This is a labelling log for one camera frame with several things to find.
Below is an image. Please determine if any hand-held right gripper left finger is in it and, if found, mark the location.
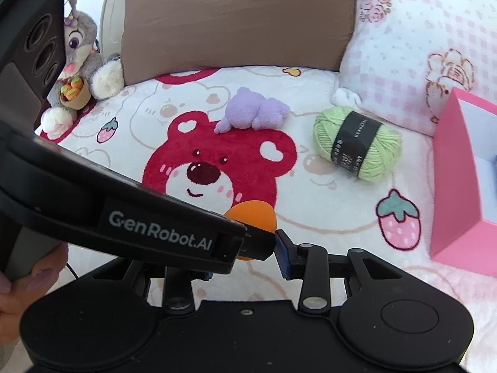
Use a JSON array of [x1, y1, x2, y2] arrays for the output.
[[91, 258, 212, 315]]

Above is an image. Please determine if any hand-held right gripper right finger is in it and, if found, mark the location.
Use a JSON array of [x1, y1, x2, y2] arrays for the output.
[[275, 230, 404, 313]]

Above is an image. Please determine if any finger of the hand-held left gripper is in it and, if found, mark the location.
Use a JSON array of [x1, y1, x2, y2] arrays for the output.
[[235, 223, 277, 262]]

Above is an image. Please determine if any orange makeup sponge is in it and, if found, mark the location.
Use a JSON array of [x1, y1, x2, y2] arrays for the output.
[[225, 199, 278, 262]]

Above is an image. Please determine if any green yarn ball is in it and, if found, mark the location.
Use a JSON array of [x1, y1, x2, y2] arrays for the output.
[[313, 107, 403, 183]]

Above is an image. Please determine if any purple plush toy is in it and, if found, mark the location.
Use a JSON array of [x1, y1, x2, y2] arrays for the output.
[[215, 86, 291, 133]]

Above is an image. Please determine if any pink cardboard box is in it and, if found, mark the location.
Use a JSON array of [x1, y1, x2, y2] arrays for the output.
[[430, 87, 497, 278]]

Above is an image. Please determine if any person's left hand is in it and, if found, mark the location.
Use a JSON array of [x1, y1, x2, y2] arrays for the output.
[[0, 242, 69, 346]]

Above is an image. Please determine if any bear printed blanket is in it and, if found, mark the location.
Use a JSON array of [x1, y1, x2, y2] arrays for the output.
[[33, 64, 497, 366]]

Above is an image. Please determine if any grey rabbit plush toy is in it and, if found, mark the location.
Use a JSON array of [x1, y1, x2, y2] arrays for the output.
[[39, 0, 125, 140]]

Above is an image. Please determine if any white bed headboard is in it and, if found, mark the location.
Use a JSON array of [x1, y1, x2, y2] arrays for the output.
[[97, 0, 130, 59]]

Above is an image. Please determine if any brown pillow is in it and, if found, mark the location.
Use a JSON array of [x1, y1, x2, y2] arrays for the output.
[[120, 0, 357, 86]]

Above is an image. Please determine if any pink checked pillow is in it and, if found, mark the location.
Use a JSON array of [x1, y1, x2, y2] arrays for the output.
[[332, 0, 497, 136]]

